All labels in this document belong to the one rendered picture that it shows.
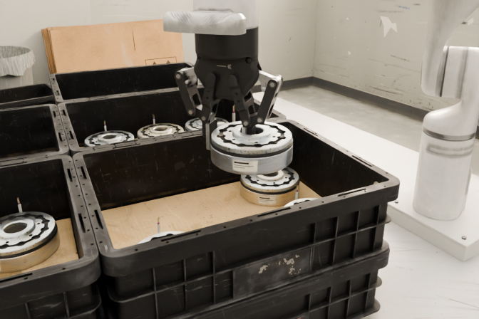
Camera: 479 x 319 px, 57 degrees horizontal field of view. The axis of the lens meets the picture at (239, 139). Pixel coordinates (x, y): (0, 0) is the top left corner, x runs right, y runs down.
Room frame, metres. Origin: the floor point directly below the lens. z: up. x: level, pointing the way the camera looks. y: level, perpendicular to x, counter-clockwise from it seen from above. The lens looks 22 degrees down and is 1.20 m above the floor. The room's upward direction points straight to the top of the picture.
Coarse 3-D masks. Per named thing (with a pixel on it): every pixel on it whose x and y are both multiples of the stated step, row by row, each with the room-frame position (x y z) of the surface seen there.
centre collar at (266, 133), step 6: (240, 126) 0.53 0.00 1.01; (258, 126) 0.53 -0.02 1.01; (264, 126) 0.53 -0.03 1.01; (234, 132) 0.50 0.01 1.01; (240, 132) 0.50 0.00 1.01; (264, 132) 0.50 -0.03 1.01; (270, 132) 0.51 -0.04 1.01; (240, 138) 0.49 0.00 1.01; (246, 138) 0.49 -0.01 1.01; (252, 138) 0.49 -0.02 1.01; (258, 138) 0.49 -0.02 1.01; (264, 138) 0.49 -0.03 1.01
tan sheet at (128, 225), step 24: (192, 192) 0.68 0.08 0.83; (216, 192) 0.68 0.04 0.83; (312, 192) 0.68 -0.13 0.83; (120, 216) 0.60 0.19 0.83; (144, 216) 0.60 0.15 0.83; (168, 216) 0.60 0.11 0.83; (192, 216) 0.60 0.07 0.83; (216, 216) 0.60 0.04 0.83; (240, 216) 0.60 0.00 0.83; (120, 240) 0.54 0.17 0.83
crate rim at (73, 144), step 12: (120, 96) 0.95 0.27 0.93; (132, 96) 0.95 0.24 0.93; (144, 96) 0.97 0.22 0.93; (60, 108) 0.86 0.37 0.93; (72, 132) 0.72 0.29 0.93; (180, 132) 0.72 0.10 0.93; (192, 132) 0.72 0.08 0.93; (72, 144) 0.66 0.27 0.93; (108, 144) 0.66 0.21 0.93; (120, 144) 0.66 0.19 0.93; (72, 156) 0.64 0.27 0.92
